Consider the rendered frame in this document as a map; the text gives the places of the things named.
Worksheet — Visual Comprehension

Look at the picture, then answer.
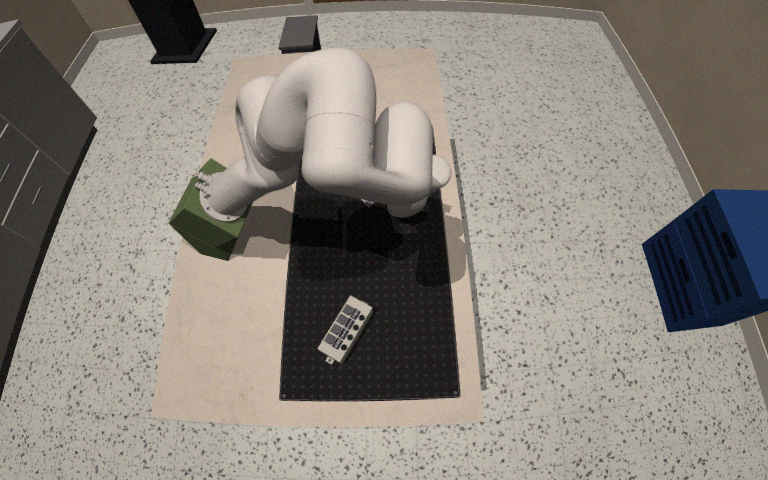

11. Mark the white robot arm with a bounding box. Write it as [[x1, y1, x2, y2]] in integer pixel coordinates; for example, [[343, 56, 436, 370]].
[[194, 48, 451, 222]]

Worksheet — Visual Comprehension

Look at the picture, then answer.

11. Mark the white operator panel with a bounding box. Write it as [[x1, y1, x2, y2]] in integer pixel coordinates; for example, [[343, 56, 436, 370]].
[[317, 295, 373, 364]]

